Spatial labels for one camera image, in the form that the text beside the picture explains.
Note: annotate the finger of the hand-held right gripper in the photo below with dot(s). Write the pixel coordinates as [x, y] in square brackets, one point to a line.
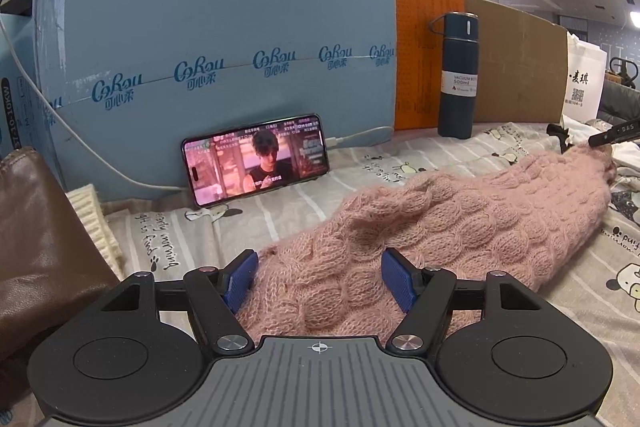
[617, 134]
[560, 134]

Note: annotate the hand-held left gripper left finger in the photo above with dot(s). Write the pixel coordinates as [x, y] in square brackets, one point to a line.
[240, 282]

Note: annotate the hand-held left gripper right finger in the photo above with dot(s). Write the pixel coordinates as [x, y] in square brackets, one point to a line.
[400, 282]

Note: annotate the pink knitted sweater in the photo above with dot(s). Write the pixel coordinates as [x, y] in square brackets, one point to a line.
[450, 217]

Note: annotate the white cloth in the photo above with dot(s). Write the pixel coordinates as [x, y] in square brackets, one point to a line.
[627, 157]

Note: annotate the black office chair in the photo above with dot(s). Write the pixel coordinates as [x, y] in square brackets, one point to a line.
[620, 99]

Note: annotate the white paper bag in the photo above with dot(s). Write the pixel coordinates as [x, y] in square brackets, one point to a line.
[582, 72]

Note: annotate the brown cardboard sheet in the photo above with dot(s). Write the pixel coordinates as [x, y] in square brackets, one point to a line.
[520, 67]

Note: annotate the dark blue vacuum bottle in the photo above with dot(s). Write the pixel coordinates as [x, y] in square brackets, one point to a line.
[457, 107]

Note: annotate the smartphone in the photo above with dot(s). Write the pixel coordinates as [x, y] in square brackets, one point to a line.
[255, 157]

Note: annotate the cream knitted cloth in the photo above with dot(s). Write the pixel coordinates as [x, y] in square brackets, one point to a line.
[92, 222]

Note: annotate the orange cardboard sheet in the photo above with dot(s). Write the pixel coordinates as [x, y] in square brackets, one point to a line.
[417, 57]

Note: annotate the brown leather garment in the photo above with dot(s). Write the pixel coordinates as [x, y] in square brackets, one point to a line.
[40, 247]

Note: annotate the large blue cardboard box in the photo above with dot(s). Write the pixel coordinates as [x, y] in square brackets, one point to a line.
[225, 7]

